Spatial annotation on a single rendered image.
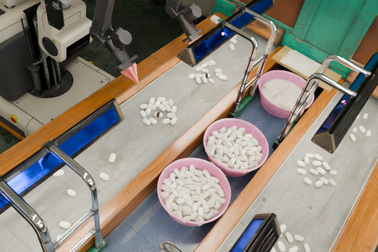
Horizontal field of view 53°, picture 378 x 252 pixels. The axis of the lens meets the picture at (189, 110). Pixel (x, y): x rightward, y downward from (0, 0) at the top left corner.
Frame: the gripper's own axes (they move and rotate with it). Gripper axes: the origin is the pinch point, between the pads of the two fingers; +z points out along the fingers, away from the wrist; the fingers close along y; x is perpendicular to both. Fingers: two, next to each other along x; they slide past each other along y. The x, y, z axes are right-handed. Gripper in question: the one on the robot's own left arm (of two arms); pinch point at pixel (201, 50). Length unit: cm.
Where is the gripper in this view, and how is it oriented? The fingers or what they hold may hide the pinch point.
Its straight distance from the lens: 184.1
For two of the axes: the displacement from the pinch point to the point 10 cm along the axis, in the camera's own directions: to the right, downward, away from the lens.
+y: 6.2, -5.2, 5.9
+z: 5.0, 8.4, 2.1
